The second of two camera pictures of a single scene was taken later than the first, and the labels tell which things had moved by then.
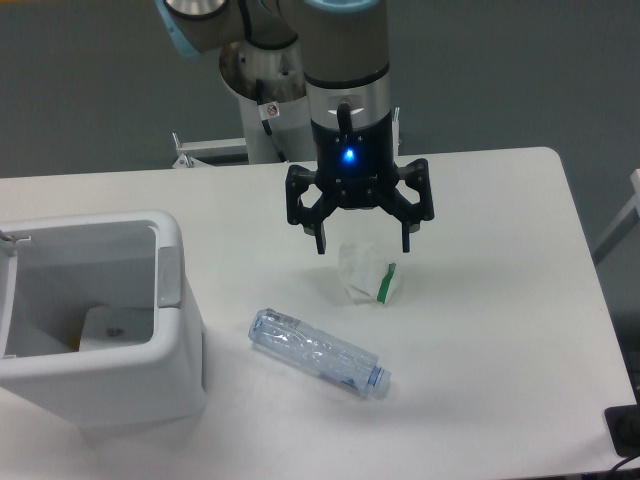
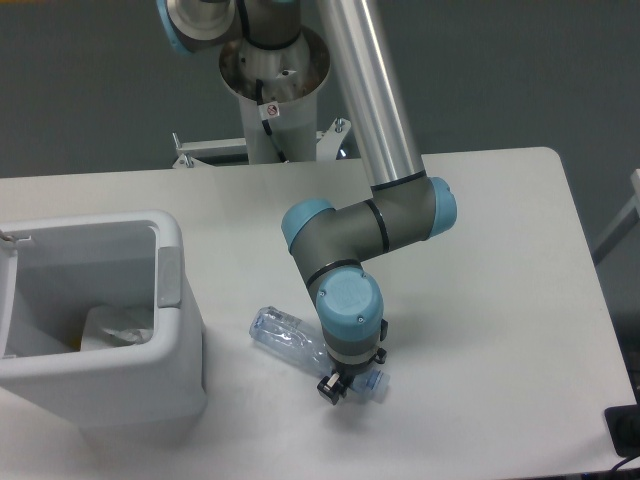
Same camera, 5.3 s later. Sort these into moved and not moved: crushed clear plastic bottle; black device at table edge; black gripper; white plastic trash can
Moved: black gripper
Not moved: black device at table edge; white plastic trash can; crushed clear plastic bottle
